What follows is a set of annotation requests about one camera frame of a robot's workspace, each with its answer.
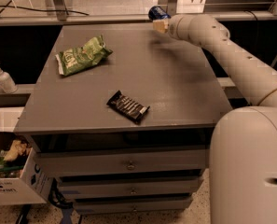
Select black cable on floor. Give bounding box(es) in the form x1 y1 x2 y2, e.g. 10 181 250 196
0 0 90 17

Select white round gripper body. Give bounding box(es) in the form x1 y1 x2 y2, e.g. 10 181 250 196
168 15 193 42

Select metal railing frame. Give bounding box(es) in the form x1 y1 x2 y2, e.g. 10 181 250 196
0 0 277 24

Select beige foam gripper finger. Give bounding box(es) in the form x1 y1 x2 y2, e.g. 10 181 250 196
153 19 169 34

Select grey drawer cabinet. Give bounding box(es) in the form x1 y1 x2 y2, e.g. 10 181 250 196
16 23 230 214

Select black candy bar wrapper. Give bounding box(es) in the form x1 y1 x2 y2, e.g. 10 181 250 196
106 91 149 124

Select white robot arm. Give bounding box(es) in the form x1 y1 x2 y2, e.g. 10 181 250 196
153 14 277 224

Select snack items in box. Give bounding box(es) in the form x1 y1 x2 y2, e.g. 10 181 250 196
0 139 32 178

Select blue pepsi can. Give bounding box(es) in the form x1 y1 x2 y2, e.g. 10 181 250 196
148 6 171 21

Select white cardboard box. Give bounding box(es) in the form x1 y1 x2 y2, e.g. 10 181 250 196
0 107 52 205

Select white pump bottle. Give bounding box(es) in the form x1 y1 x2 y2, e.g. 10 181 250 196
0 67 18 93

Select green chip bag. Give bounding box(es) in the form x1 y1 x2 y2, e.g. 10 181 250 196
55 35 113 77

